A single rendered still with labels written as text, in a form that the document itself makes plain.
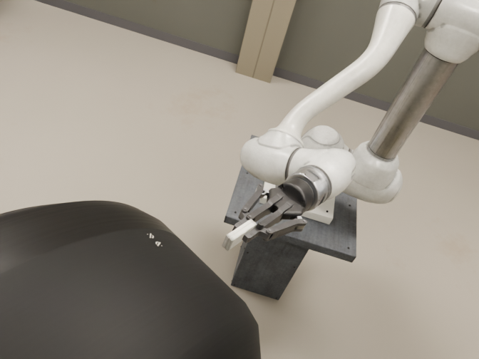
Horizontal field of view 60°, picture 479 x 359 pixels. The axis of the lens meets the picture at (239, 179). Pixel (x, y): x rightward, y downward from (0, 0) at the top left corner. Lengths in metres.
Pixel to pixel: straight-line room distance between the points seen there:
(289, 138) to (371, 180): 0.52
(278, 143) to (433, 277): 1.82
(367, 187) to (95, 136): 1.77
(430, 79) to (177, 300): 1.04
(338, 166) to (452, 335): 1.71
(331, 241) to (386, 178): 0.31
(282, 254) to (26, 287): 1.51
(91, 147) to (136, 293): 2.27
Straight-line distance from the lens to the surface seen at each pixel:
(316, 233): 1.57
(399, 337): 2.33
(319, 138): 1.45
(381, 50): 1.12
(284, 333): 2.07
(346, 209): 1.72
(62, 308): 0.38
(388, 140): 1.41
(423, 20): 1.24
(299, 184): 0.84
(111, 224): 0.47
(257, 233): 0.75
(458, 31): 1.23
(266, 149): 1.01
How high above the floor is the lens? 1.81
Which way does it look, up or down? 45 degrees down
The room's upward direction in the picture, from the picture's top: 18 degrees clockwise
